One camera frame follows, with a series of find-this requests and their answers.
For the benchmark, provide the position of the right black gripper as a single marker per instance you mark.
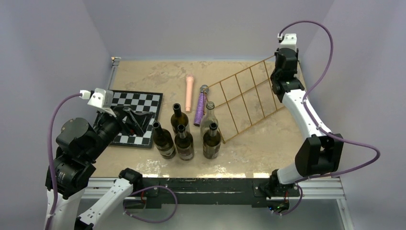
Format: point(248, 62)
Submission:
point(276, 53)

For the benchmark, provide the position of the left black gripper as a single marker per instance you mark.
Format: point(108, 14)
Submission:
point(139, 120)

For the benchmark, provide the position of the dark green bottle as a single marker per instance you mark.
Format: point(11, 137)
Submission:
point(211, 141)
point(184, 143)
point(163, 141)
point(179, 118)

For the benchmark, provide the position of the gold wire wine rack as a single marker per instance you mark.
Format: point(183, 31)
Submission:
point(244, 99)

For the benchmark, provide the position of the clear glass bottle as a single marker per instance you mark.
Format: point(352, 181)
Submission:
point(208, 118)

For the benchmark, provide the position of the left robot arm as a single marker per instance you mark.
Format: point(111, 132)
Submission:
point(79, 146)

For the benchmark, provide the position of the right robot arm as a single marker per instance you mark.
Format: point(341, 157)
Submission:
point(319, 154)

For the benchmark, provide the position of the black white chessboard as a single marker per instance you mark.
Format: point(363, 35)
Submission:
point(138, 102)

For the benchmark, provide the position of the pink microphone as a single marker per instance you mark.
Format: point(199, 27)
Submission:
point(189, 89)

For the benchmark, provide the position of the purple glitter microphone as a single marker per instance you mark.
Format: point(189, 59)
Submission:
point(199, 113)

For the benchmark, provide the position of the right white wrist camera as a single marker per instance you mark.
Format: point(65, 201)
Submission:
point(287, 41)

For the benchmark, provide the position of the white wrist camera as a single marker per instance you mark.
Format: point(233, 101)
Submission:
point(287, 41)
point(100, 99)

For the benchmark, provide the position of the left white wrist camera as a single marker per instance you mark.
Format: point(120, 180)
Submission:
point(100, 99)

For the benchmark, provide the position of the black table front rail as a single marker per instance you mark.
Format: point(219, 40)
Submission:
point(255, 192)

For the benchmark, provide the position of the aluminium frame rail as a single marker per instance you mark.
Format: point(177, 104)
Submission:
point(322, 188)

